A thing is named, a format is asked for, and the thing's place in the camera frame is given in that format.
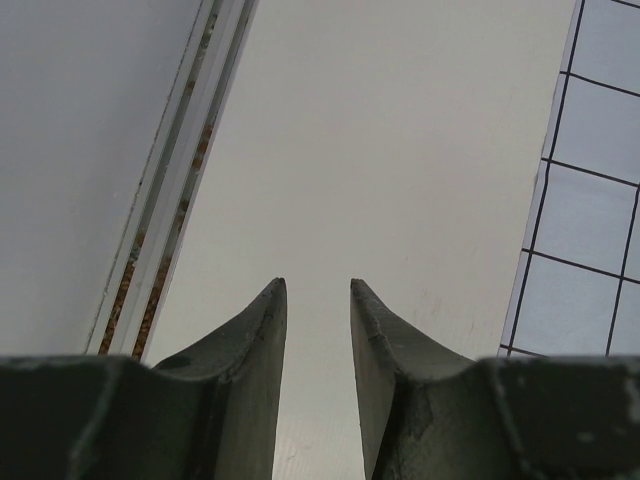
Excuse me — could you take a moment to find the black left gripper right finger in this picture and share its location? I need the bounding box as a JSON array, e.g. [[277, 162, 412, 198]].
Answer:
[[350, 279, 639, 479]]

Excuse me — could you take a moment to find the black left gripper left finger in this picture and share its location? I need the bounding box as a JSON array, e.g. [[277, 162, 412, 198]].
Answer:
[[1, 278, 287, 479]]

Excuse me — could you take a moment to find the white black-grid tablecloth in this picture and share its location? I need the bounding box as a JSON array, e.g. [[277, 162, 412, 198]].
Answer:
[[498, 1, 639, 356]]

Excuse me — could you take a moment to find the aluminium enclosure frame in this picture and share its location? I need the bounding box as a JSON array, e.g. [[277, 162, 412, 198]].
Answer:
[[84, 1, 257, 359]]

